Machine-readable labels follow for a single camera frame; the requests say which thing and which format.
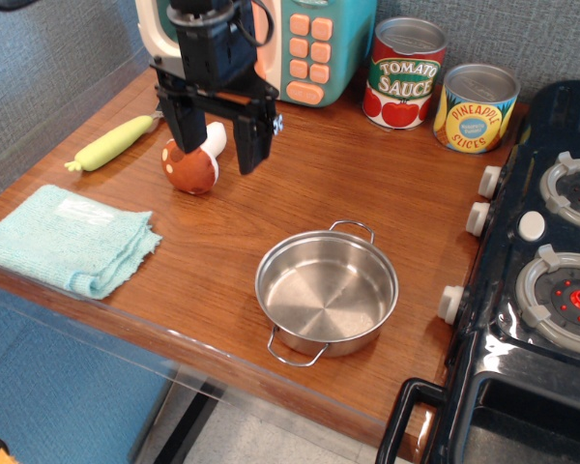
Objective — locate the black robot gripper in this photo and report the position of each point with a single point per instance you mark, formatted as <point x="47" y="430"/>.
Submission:
<point x="210" y="69"/>

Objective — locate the brown plush mushroom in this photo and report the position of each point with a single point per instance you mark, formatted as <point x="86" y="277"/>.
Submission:
<point x="195" y="172"/>

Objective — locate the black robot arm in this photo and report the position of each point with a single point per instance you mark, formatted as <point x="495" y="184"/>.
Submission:
<point x="215" y="73"/>

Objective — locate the stainless steel pot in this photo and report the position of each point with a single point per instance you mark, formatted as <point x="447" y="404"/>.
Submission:
<point x="326" y="293"/>

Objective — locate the teal toy microwave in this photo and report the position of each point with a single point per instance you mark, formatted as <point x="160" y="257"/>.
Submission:
<point x="315" y="49"/>

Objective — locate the light blue folded cloth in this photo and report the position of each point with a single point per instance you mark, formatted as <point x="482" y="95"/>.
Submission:
<point x="75" y="244"/>

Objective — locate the tomato sauce can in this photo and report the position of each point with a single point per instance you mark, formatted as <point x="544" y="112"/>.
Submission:
<point x="406" y="60"/>

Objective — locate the pineapple slices can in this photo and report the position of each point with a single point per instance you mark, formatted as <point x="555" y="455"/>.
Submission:
<point x="475" y="106"/>

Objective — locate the black toy stove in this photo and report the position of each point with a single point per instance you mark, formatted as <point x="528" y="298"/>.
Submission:
<point x="512" y="394"/>

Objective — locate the spoon with green handle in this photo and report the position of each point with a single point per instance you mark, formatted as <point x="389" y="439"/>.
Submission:
<point x="112" y="144"/>

